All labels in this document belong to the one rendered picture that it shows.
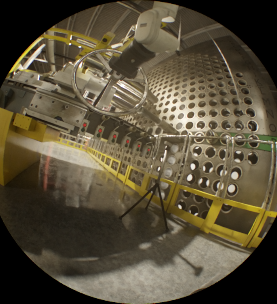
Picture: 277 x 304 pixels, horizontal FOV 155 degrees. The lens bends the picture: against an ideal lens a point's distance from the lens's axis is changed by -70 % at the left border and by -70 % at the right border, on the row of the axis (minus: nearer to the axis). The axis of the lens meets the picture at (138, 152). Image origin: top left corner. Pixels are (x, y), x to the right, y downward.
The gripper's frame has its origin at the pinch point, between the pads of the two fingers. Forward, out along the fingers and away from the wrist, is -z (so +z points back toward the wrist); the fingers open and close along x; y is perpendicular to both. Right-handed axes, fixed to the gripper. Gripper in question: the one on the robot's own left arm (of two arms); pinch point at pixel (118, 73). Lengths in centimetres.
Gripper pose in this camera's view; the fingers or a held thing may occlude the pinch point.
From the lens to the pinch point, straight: 47.6
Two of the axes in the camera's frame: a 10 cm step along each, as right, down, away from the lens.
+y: 2.8, -9.6, 0.8
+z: 5.8, 1.1, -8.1
